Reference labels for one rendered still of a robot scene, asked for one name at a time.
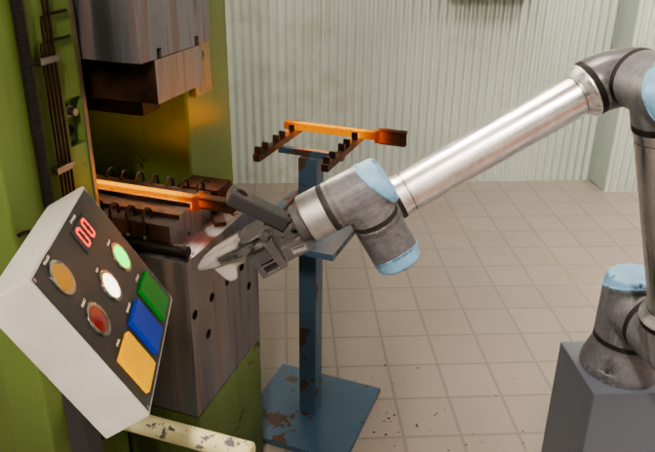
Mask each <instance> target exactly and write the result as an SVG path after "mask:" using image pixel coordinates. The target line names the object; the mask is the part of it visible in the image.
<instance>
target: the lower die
mask: <svg viewBox="0 0 655 452"><path fill-rule="evenodd" d="M96 179H101V180H108V181H114V182H121V183H128V184H133V185H140V186H146V187H153V188H159V189H166V190H172V191H178V192H184V193H191V194H198V193H199V192H200V191H202V190H199V191H198V192H197V191H196V190H195V189H189V188H183V189H180V187H176V186H170V185H168V187H165V185H163V184H157V183H153V184H150V183H149V182H144V181H138V182H135V181H134V180H130V179H125V178H123V180H120V178H118V177H111V176H108V177H105V175H98V174H96ZM97 190H98V196H99V198H100V199H102V200H103V204H104V210H103V212H104V213H105V214H106V216H107V217H108V218H109V216H108V207H109V205H110V204H111V203H112V202H114V201H116V202H118V203H119V205H120V211H121V212H117V208H116V205H114V206H113V207H112V218H113V224H114V226H115V227H116V228H117V230H118V231H119V232H120V233H121V234H124V235H126V233H127V228H126V220H125V209H126V207H127V205H129V204H134V205H135V208H136V215H133V208H132V207H130V209H129V212H128V215H129V223H130V231H131V232H132V236H135V237H141V238H142V236H143V231H142V222H141V213H142V211H143V209H144V208H145V207H151V208H152V212H153V218H149V210H147V211H146V213H145V225H146V234H147V235H148V239H151V240H157V241H162V242H168V243H173V244H179V245H181V244H182V243H184V242H185V241H186V240H187V239H188V238H190V237H191V236H192V235H193V234H194V233H195V232H197V231H198V230H199V229H200V228H202V227H203V226H204V225H205V224H206V223H208V222H209V221H210V220H211V219H212V212H211V211H210V210H203V209H199V210H197V211H195V210H192V203H191V202H185V201H180V200H174V199H167V198H161V197H155V196H148V195H142V194H136V193H130V192H124V191H117V190H111V189H105V188H98V187H97ZM189 232H190V236H188V233H189Z"/></svg>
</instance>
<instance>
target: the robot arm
mask: <svg viewBox="0 0 655 452"><path fill-rule="evenodd" d="M620 107H625V108H627V109H629V112H630V123H631V132H632V134H633V138H634V149H635V160H636V182H637V193H638V204H639V216H640V227H641V238H642V250H643V261H644V265H641V264H632V263H627V264H618V265H614V266H612V267H610V268H609V269H607V271H606V272H605V276H604V279H603V281H602V283H601V284H602V286H601V291H600V296H599V300H598V305H597V314H596V319H595V324H594V329H593V332H592V334H591V335H590V336H589V338H588V339H587V340H586V342H585V343H584V344H583V346H582V348H581V351H580V356H579V360H580V363H581V365H582V367H583V368H584V369H585V370H586V371H587V372H588V373H589V374H590V375H591V376H593V377H594V378H596V379H598V380H599V381H600V382H603V383H605V384H607V385H610V386H613V387H617V388H622V389H629V390H640V389H645V388H649V387H651V386H653V385H654V384H655V51H654V50H651V49H648V48H644V47H628V48H620V49H614V50H610V51H606V52H602V53H599V54H596V55H593V56H589V57H586V58H584V59H582V60H580V61H578V62H576V63H574V64H573V65H571V66H570V67H569V68H568V70H567V74H566V77H565V78H564V79H562V80H560V81H558V82H557V83H555V84H553V85H551V86H550V87H549V88H547V89H545V90H543V91H542V92H540V93H538V94H536V95H534V96H532V97H530V98H529V99H527V100H525V101H523V102H522V103H520V104H518V105H516V106H514V107H513V108H511V109H509V110H507V111H506V112H504V113H502V114H500V115H499V116H497V117H495V118H493V119H492V120H490V121H488V122H486V123H484V124H483V125H481V126H479V127H477V128H476V129H474V130H472V131H470V132H468V133H466V134H464V135H463V136H461V137H459V138H457V139H455V140H454V141H452V142H450V143H448V144H447V145H446V146H444V147H442V148H441V149H439V150H437V151H435V152H434V153H432V154H430V155H428V156H426V157H425V158H423V159H421V160H419V161H418V162H416V163H414V164H412V165H411V166H409V167H407V168H405V169H403V170H401V171H399V172H397V173H396V174H394V175H392V176H387V174H386V173H385V171H384V170H383V168H382V167H381V166H380V165H379V164H378V163H377V161H375V160H374V159H367V160H364V161H362V162H360V163H358V164H354V165H353V166H352V167H350V168H349V169H347V170H345V171H343V172H341V173H339V174H337V175H335V176H334V177H332V178H330V179H328V180H326V181H324V182H322V183H321V184H319V185H317V186H314V187H313V188H311V189H309V190H307V191H305V192H303V193H301V194H299V195H297V196H296V197H295V198H294V204H292V205H290V206H289V214H290V217H288V212H287V211H286V210H284V209H282V208H280V207H277V206H275V205H273V204H271V203H269V202H267V201H265V200H263V199H260V198H258V197H256V196H255V195H253V194H251V193H249V192H247V191H245V190H244V189H241V188H239V187H237V186H234V185H232V186H231V187H230V188H229V190H228V192H227V194H226V204H227V205H229V206H230V207H232V208H234V209H237V210H239V211H241V212H243V213H245V214H247V215H249V216H252V217H254V218H256V219H257V220H255V221H253V222H251V223H249V224H248V225H247V226H245V227H242V228H240V229H238V230H237V231H235V232H233V233H232V234H231V235H229V236H228V237H226V238H225V239H224V240H222V241H221V242H220V243H219V244H218V245H216V246H215V247H214V248H213V249H211V250H210V251H209V252H208V253H207V254H206V255H205V256H204V257H203V258H202V260H201V262H200V263H199V265H198V269H199V271H200V270H208V269H210V268H212V269H215V270H216V271H217V272H218V273H219V274H220V275H221V276H222V277H224V278H225V279H226V280H228V281H234V280H236V279H237V278H238V271H237V269H238V267H239V266H240V265H241V264H243V263H245V262H246V259H247V257H246V255H248V256H249V257H250V262H251V263H252V265H253V266H254V268H255V269H256V270H257V271H258V273H259V274H260V276H261V277H262V278H263V279H266V278H267V277H269V276H271V275H273V274H275V273H277V272H279V271H281V270H283V269H285V268H286V267H288V266H289V264H288V262H289V261H291V260H292V259H294V258H296V257H298V256H300V255H302V254H303V253H305V252H307V251H309V250H311V249H313V248H315V247H316V244H315V240H316V241H319V240H321V239H323V238H325V237H327V236H329V235H331V234H333V233H335V232H337V231H339V230H341V229H343V228H345V227H347V226H349V225H351V226H352V228H353V230H354V231H355V233H356V235H357V236H358V238H359V240H360V242H361V243H362V245H363V247H364V248H365V250H366V252H367V254H368V256H369V258H370V259H371V261H372V263H373V266H374V267H375V268H376V269H377V271H378V272H379V273H380V274H382V275H387V276H390V275H396V274H398V273H400V272H402V271H404V270H405V269H408V268H409V267H410V266H412V265H413V264H414V263H415V261H416V260H417V259H418V257H419V254H420V248H419V246H418V242H417V241H416V240H415V238H414V237H413V235H412V234H411V232H410V230H409V228H408V226H407V224H406V223H405V220H404V218H406V217H408V216H410V215H411V214H412V213H413V212H414V211H416V210H418V209H420V208H421V207H424V206H426V205H428V204H429V203H431V202H432V201H434V200H435V199H437V198H439V197H441V196H443V195H444V194H446V193H448V192H450V191H451V190H453V189H455V188H457V187H459V186H460V185H462V184H464V183H466V182H467V181H469V180H471V179H473V178H474V177H476V176H478V175H480V174H482V173H483V172H485V171H487V170H489V169H491V168H493V167H495V166H497V165H498V164H500V163H502V162H504V161H505V160H507V159H509V158H511V157H513V156H514V155H516V154H518V153H519V152H520V151H522V150H524V149H526V148H528V147H529V146H531V145H533V144H535V143H536V142H538V141H540V140H542V139H544V138H545V137H547V136H549V135H551V134H552V133H554V132H557V131H559V130H560V129H562V128H564V127H566V126H567V125H569V124H571V123H573V122H574V121H576V120H578V119H580V118H582V117H583V116H585V115H587V114H589V115H593V116H600V115H602V114H603V113H605V112H607V111H610V110H612V109H616V108H620ZM278 267H280V268H279V269H277V268H278ZM274 269H277V270H275V271H273V272H272V273H270V274H267V273H269V272H270V271H272V270H274Z"/></svg>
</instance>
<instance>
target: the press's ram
mask: <svg viewBox="0 0 655 452"><path fill-rule="evenodd" d="M73 5H74V13H75V19H76V27H77V34H78V42H79V50H80V57H81V59H90V60H101V61H111V62H122V63H132V64H143V63H145V62H148V61H151V60H154V59H157V57H164V56H167V55H170V54H173V53H176V52H179V51H182V50H185V49H188V48H190V47H193V46H195V45H199V44H202V43H205V42H208V41H210V40H211V30H210V11H209V0H73Z"/></svg>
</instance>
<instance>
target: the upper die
mask: <svg viewBox="0 0 655 452"><path fill-rule="evenodd" d="M81 64H82V71H83V79H84V87H85V94H86V96H90V97H99V98H108V99H116V100H125V101H133V102H142V103H151V104H160V103H162V102H165V101H167V100H169V99H171V98H173V97H176V96H178V95H180V94H183V93H186V92H188V91H190V90H192V89H194V88H197V87H199V86H201V85H203V84H204V82H203V66H202V51H201V45H200V44H199V45H195V46H193V47H190V48H188V49H185V50H182V51H179V52H176V53H173V54H170V55H167V56H163V57H157V59H154V60H151V61H148V62H145V63H143V64H132V63H122V62H111V61H101V60H90V59H81Z"/></svg>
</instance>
